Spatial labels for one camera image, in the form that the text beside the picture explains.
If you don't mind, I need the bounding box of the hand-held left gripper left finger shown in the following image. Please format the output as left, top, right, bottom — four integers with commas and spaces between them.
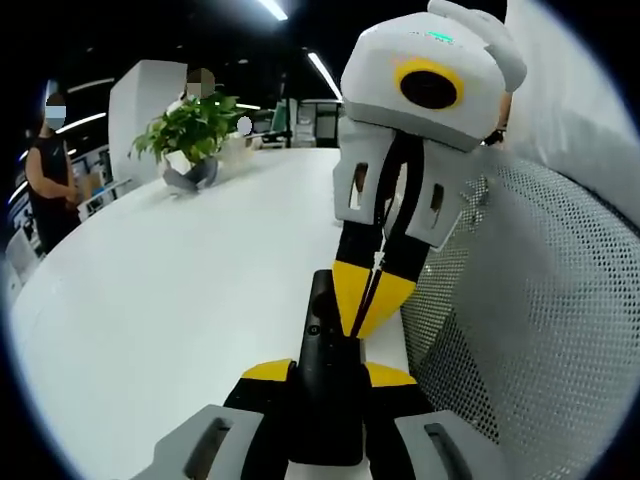
144, 357, 301, 480

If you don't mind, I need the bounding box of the white garment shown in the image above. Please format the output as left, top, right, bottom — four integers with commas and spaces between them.
503, 0, 634, 214

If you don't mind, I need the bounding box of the long curved ceiling light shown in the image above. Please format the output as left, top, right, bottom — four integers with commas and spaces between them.
256, 0, 290, 22

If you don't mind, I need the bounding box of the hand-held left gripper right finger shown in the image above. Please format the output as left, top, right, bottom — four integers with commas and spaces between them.
359, 360, 509, 480

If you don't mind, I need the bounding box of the grey figure-shaped plant pot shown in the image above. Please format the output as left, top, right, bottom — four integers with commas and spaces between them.
162, 156, 220, 192

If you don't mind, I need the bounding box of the white square pillar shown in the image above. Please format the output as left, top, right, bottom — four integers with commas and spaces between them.
108, 59, 190, 189

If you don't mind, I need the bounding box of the green leafy plant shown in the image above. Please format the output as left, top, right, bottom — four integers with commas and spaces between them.
128, 92, 242, 167

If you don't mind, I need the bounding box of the grey mesh office chair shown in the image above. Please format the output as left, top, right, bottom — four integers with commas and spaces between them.
399, 149, 639, 480

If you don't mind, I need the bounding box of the small white plant pot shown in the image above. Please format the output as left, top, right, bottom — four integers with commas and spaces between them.
219, 133, 257, 164

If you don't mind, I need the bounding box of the short ceiling light strip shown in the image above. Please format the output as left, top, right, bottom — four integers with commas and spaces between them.
306, 49, 345, 102

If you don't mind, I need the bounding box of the black remote control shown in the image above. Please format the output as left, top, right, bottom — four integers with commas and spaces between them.
287, 268, 366, 466

